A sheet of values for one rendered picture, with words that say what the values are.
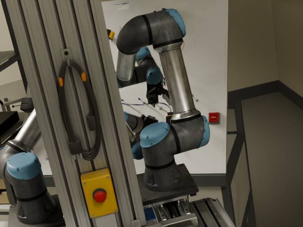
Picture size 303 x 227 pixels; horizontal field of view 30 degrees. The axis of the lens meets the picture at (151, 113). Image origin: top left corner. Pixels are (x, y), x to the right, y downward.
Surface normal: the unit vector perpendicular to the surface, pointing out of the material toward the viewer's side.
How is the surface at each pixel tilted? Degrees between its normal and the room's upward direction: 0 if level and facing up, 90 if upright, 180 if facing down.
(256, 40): 90
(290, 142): 0
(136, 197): 90
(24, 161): 7
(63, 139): 90
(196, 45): 50
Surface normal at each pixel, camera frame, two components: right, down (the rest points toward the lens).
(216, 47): -0.32, -0.28
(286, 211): -0.17, -0.91
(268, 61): 0.18, 0.34
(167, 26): 0.23, 0.04
